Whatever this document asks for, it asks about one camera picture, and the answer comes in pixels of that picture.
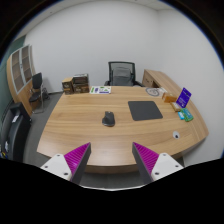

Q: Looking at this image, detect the black visitor chair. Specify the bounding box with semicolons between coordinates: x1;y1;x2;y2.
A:
29;73;44;113

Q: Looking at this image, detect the purple standing card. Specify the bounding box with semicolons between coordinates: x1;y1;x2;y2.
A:
176;88;191;108

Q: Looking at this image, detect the black computer mouse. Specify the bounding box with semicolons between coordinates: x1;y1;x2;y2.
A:
102;111;115;127

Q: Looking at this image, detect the blue small packet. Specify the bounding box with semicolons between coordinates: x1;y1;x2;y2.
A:
178;112;184;120

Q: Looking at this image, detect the green packet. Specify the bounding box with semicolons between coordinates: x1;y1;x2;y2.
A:
181;108;193;122

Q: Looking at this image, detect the black mesh office chair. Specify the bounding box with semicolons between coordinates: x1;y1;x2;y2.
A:
105;61;143;87

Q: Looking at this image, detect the wooden office desk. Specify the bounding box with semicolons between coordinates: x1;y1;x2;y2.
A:
37;86;208;174

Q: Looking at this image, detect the small tan box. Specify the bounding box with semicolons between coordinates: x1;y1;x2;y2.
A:
170;102;181;112

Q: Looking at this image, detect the dark grey mouse pad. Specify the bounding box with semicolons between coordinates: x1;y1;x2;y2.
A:
128;101;163;121

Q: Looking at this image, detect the black leather armchair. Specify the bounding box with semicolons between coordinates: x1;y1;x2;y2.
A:
0;102;31;162

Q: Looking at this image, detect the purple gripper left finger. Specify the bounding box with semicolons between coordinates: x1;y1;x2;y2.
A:
41;143;91;184

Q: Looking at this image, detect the orange brown box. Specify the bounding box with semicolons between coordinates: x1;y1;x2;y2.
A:
162;92;177;103

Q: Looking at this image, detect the white green paper sheet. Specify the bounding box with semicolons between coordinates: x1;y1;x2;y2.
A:
90;86;111;94

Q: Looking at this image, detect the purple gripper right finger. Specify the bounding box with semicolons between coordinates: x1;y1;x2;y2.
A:
132;142;183;184

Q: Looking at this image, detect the wooden side cabinet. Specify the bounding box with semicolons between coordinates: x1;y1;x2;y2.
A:
142;69;181;96

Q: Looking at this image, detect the dark brown box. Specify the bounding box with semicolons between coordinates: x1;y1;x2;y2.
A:
73;74;89;93

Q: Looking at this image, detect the small brown box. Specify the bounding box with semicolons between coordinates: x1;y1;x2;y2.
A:
62;77;74;94

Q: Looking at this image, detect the white round desk grommet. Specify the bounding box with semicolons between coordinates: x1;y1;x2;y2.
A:
173;131;180;139

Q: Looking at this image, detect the wooden bookshelf cabinet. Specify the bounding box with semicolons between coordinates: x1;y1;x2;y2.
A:
7;45;35;115

